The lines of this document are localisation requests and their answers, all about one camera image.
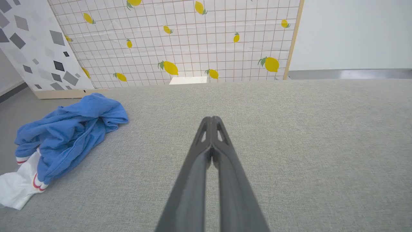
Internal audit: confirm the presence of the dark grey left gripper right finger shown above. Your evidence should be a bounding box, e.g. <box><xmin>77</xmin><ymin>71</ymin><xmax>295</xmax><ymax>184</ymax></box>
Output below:
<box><xmin>211</xmin><ymin>116</ymin><xmax>271</xmax><ymax>232</ymax></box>

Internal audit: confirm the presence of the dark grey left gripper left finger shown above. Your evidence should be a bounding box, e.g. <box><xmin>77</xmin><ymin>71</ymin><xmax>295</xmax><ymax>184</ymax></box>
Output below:
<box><xmin>154</xmin><ymin>116</ymin><xmax>212</xmax><ymax>232</ymax></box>

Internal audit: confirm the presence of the blue and white shirt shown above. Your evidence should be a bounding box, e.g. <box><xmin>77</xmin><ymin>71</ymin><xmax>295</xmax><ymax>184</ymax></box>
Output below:
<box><xmin>0</xmin><ymin>93</ymin><xmax>129</xmax><ymax>210</ymax></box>

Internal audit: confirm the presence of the grey fabric sofa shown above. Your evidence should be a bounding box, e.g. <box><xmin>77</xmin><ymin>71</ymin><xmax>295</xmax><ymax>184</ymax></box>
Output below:
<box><xmin>0</xmin><ymin>79</ymin><xmax>412</xmax><ymax>232</ymax></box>

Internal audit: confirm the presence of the white box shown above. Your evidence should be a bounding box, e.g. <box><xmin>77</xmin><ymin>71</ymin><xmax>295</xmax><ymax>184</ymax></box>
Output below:
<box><xmin>169</xmin><ymin>76</ymin><xmax>208</xmax><ymax>85</ymax></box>

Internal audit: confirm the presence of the lemon print partition screen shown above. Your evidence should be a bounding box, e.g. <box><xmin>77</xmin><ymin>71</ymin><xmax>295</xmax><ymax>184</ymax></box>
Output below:
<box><xmin>48</xmin><ymin>0</ymin><xmax>305</xmax><ymax>90</ymax></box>

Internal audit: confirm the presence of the grey diamond print panel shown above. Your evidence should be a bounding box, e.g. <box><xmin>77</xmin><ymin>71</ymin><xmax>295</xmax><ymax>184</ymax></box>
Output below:
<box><xmin>0</xmin><ymin>0</ymin><xmax>96</xmax><ymax>100</ymax></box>

